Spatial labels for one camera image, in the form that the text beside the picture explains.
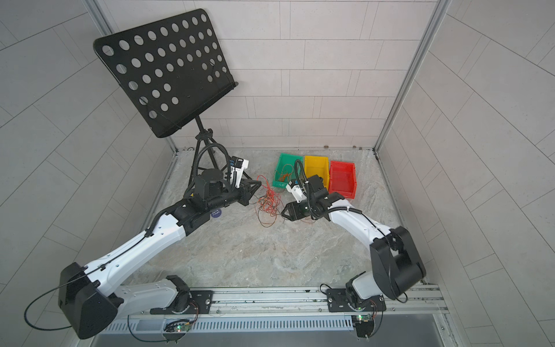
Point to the green plastic bin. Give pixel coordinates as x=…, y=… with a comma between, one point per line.
x=284, y=171

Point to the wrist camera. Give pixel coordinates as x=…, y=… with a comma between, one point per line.
x=238, y=166
x=295, y=189

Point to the purple round token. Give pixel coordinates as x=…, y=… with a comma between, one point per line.
x=216, y=213

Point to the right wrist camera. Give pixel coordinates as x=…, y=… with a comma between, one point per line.
x=295, y=189

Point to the yellow plastic bin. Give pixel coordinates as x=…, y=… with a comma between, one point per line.
x=318, y=165

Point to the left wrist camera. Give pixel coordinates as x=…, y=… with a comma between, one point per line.
x=238, y=166

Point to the aluminium mounting rail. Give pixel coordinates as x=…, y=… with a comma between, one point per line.
x=266, y=302

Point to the green circuit board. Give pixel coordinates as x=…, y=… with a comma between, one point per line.
x=179, y=326
x=363, y=325

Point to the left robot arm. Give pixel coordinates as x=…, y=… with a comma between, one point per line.
x=94, y=295

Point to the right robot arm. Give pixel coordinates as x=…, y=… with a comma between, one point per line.
x=396, y=264

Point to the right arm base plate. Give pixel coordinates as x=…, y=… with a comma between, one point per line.
x=346, y=300

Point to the left green circuit board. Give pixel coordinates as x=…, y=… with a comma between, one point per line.
x=179, y=326

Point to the right green circuit board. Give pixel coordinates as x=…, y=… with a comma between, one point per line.
x=363, y=325

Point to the black perforated music stand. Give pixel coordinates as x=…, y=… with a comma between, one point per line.
x=172, y=70

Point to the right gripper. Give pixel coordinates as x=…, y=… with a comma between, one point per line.
x=295, y=211

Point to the red plastic bin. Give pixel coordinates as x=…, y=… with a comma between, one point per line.
x=343, y=179

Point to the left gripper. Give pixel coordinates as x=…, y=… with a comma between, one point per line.
x=245, y=192

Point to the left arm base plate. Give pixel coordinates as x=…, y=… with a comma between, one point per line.
x=195, y=300

